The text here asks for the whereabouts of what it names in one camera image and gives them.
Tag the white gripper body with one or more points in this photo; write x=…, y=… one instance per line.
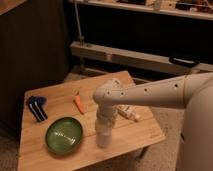
x=105, y=124

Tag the white ceramic cup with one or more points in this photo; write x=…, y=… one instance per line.
x=103, y=140

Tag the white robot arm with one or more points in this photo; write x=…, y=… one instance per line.
x=193, y=93

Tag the green ceramic bowl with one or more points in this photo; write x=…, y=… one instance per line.
x=64, y=135

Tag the orange toy carrot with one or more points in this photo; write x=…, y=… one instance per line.
x=78, y=103

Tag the wooden folding table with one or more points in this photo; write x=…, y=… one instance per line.
x=127, y=136

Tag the metal stand pole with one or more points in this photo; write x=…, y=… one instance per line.
x=80, y=37

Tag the grey case with handle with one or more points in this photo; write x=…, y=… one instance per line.
x=134, y=59

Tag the cluttered wall shelf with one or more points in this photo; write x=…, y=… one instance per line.
x=142, y=8

